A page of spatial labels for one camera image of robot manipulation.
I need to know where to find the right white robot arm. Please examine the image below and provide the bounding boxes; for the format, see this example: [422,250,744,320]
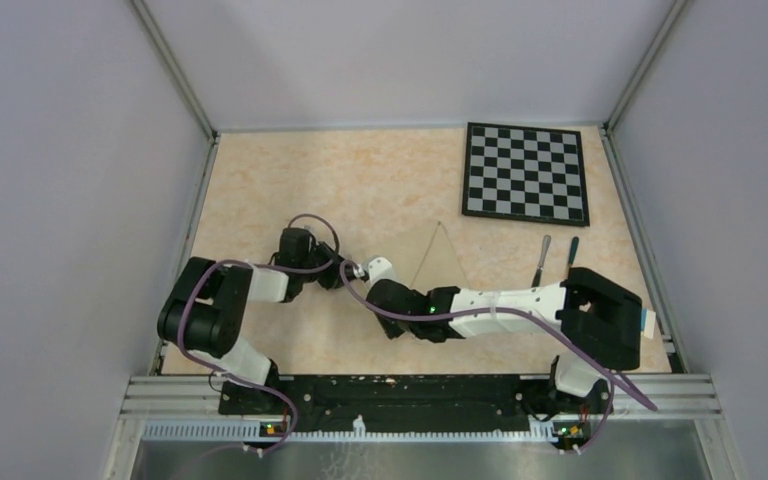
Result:
[364,267,644,412]

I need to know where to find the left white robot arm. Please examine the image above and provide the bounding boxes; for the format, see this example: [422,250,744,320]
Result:
[156,226,343,414]

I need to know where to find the silver knife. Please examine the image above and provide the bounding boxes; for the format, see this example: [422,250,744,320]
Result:
[531,235,552,288]

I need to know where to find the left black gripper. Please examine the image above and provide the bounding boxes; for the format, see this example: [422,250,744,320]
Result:
[298,240,360,289]

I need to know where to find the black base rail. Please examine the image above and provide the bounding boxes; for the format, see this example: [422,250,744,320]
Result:
[218,374,608,433]

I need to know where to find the colourful toy blocks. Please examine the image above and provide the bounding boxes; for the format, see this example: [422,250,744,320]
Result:
[640,309,657,339]

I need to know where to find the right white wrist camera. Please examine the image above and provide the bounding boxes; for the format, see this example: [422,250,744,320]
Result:
[350,256,399,288]

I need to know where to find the black white checkerboard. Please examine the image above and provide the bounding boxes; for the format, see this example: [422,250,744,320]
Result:
[461,122,590,227]

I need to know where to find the gold spoon green handle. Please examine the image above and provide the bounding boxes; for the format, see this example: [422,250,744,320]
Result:
[565,236,580,277]

